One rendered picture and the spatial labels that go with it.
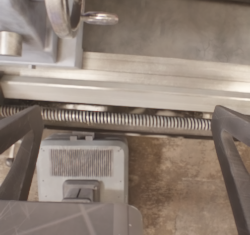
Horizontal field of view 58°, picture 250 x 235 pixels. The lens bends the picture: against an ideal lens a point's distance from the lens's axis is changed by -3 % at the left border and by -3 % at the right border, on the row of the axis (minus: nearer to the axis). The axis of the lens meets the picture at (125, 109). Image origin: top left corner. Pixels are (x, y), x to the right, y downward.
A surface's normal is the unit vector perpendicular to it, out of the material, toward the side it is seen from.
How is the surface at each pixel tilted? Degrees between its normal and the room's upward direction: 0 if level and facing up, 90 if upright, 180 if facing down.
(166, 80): 0
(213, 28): 17
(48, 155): 0
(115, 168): 0
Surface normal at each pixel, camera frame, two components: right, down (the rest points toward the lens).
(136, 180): 0.02, 0.10
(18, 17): -0.07, 0.99
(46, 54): -0.05, 0.92
